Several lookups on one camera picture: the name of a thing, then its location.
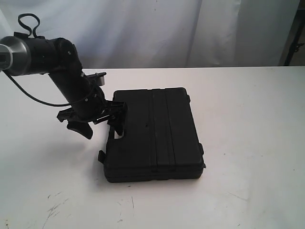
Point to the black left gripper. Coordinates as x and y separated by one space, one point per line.
87 104

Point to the black plastic tool case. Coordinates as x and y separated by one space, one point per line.
159 142

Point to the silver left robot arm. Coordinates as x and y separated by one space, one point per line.
58 59

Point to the white backdrop curtain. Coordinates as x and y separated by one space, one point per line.
162 33

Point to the black tripod stand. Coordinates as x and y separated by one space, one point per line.
295 45

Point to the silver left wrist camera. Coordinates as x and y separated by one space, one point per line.
96 78

